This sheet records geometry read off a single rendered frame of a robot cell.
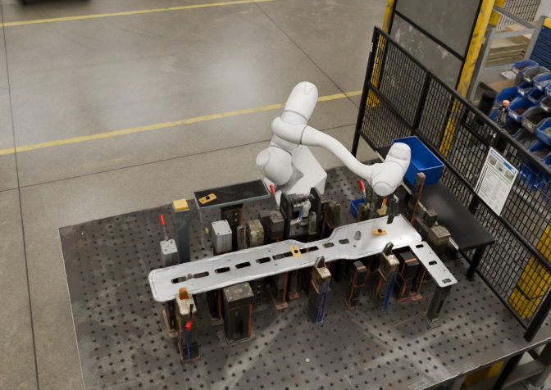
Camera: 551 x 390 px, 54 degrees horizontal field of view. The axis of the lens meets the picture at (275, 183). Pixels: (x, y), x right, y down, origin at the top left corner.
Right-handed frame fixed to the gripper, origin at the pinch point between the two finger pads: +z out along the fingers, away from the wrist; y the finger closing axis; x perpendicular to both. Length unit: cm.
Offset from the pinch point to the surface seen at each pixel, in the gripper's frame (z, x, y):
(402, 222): 13.8, 16.0, -3.6
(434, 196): 10.6, 42.9, -14.4
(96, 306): 45, -143, -22
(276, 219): 7, -51, -18
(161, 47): 113, -28, -449
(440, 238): 9.2, 25.2, 16.7
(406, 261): 16.0, 4.6, 20.2
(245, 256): 14, -71, -5
